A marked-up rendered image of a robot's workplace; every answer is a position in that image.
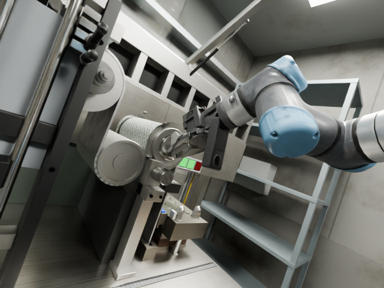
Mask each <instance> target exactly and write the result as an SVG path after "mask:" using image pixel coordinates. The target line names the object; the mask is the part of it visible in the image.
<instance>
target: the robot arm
mask: <svg viewBox="0 0 384 288"><path fill-rule="evenodd" d="M305 88H307V82H306V80H305V78H304V76H303V74H302V73H301V71H300V69H299V68H298V66H297V65H296V63H295V62H294V60H293V59H292V57H291V56H289V55H286V56H283V57H281V58H280V59H278V60H277V61H275V62H274V63H272V64H269V65H267V66H266V68H265V69H263V70H262V71H261V72H259V73H258V74H257V75H255V76H253V77H252V78H251V79H249V80H248V81H247V82H245V83H244V84H242V85H241V86H240V87H238V88H237V89H235V90H234V91H233V92H231V93H230V94H229V95H227V96H226V97H224V98H222V96H221V95H219V96H217V97H215V100H216V103H215V104H213V105H212V106H210V107H209V108H203V107H204V106H202V107H198V106H195V107H194V108H192V109H191V110H190V111H188V112H187V113H186V114H185V115H183V116H182V118H183V129H185V130H186V133H183V134H181V135H179V134H178V133H177V132H176V131H175V132H173V133H172V135H171V144H170V148H169V149H168V151H167V156H168V157H173V156H174V155H176V156H177V157H176V158H183V157H188V156H191V155H195V154H198V153H201V152H204V155H203V159H202V164H201V165H202V167H205V168H208V169H212V170H216V171H220V170H221V168H222V163H223V158H224V154H225V150H226V145H227V140H228V136H229V131H230V129H231V130H233V129H235V128H237V127H238V126H242V125H244V124H246V123H248V122H249V121H251V120H253V119H254V118H256V117H257V120H258V124H259V133H260V135H261V137H262V139H263V141H264V144H265V147H266V149H267V150H268V151H269V152H270V153H271V154H272V155H274V156H276V157H280V158H283V157H288V158H295V157H300V156H302V155H308V156H310V157H313V158H315V159H317V160H319V161H322V162H324V163H326V164H328V165H329V166H331V167H333V168H335V169H339V170H344V171H348V172H351V173H359V172H363V171H365V170H368V169H369V168H372V167H374V166H375V165H376V164H377V163H381V162H384V110H382V111H378V112H376V113H372V114H368V115H365V116H362V117H359V118H355V119H351V120H349V121H345V122H341V121H339V120H337V119H335V118H333V117H331V116H329V115H327V114H325V113H323V112H321V111H319V110H317V109H315V108H314V107H312V106H310V105H308V104H306V103H305V102H304V101H303V100H302V98H301V97H300V95H299V93H300V92H301V91H303V90H304V89H305ZM200 110H201V111H200Z"/></svg>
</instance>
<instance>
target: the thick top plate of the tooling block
mask: <svg viewBox="0 0 384 288"><path fill-rule="evenodd" d="M179 206H183V207H184V208H185V212H184V216H183V221H177V220H175V219H171V218H170V217H169V214H170V211H171V210H174V211H176V210H177V208H178V207H179ZM163 209H164V211H165V212H166V213H168V215H167V217H166V220H165V223H164V226H163V227H160V228H158V229H159V230H160V231H161V232H162V234H163V235H164V236H165V237H166V238H167V239H168V240H169V241H178V240H184V239H196V238H203V235H204V233H205V230H206V227H207V224H208V222H206V221H205V220H204V219H202V218H201V217H199V220H197V219H194V218H192V217H191V216H190V215H191V214H192V211H191V210H190V209H189V208H188V207H186V206H185V205H184V204H182V203H181V202H180V201H178V200H177V199H175V198H174V197H173V196H171V195H170V194H169V193H168V194H167V197H166V200H165V202H164V205H163Z"/></svg>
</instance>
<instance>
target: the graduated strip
mask: <svg viewBox="0 0 384 288"><path fill-rule="evenodd" d="M212 267H216V265H215V264H214V263H213V262H210V263H206V264H203V265H198V266H194V267H190V268H186V269H182V270H178V271H173V272H170V273H166V274H161V275H157V276H154V277H149V278H145V279H140V280H137V281H133V282H128V283H124V284H121V285H116V286H112V287H108V288H139V287H143V286H147V285H150V284H154V283H157V282H162V281H165V280H168V279H172V278H176V277H180V276H183V275H186V274H190V273H194V272H197V271H201V270H205V269H209V268H212Z"/></svg>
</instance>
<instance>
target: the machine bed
mask: <svg viewBox="0 0 384 288"><path fill-rule="evenodd" d="M24 207H25V204H20V203H7V204H6V207H5V210H4V212H3V214H2V218H1V220H0V225H18V222H19V220H20V217H21V215H22V212H23V210H24ZM210 262H213V263H214V264H215V265H216V267H212V268H209V269H205V270H201V271H197V272H194V273H190V274H186V275H183V276H180V277H176V278H172V279H168V280H165V281H162V282H157V283H154V284H150V285H147V286H143V287H139V288H242V287H241V286H240V285H239V284H238V283H236V281H235V280H233V279H232V277H231V276H229V275H228V274H227V273H226V272H225V271H224V270H223V269H222V268H221V267H219V266H218V265H217V264H216V263H215V262H214V261H213V260H212V259H211V258H210V257H209V256H208V255H207V254H206V253H205V252H203V251H202V250H201V249H200V248H199V247H198V246H197V245H196V244H195V243H194V242H193V241H192V240H191V239H187V241H186V246H185V247H180V248H179V255H172V253H171V252H170V249H167V250H159V251H157V253H156V255H155V258H154V259H150V260H145V261H142V260H141V258H140V257H139V255H138V254H137V252H136V251H135V254H134V256H133V260H132V262H131V265H132V267H133V268H134V270H135V276H134V277H130V278H125V279H120V280H116V278H115V276H114V274H113V272H112V269H111V267H110V265H109V262H108V263H101V262H100V260H99V258H98V255H97V252H96V250H95V248H94V245H93V243H92V240H91V238H90V236H89V233H88V230H87V228H86V225H85V223H84V221H83V218H82V216H81V213H80V211H79V208H78V206H60V205H46V206H45V209H44V211H43V214H42V216H41V219H40V222H39V224H38V227H37V230H36V232H35V235H34V238H33V240H32V243H31V245H30V248H29V250H28V253H27V256H26V258H25V261H24V263H23V266H22V269H21V272H20V274H19V277H18V279H17V282H16V284H15V287H14V288H108V287H112V286H116V285H121V284H124V283H128V282H133V281H137V280H140V279H145V278H149V277H154V276H157V275H161V274H166V273H170V272H173V271H178V270H182V269H186V268H190V267H194V266H198V265H203V264H206V263H210Z"/></svg>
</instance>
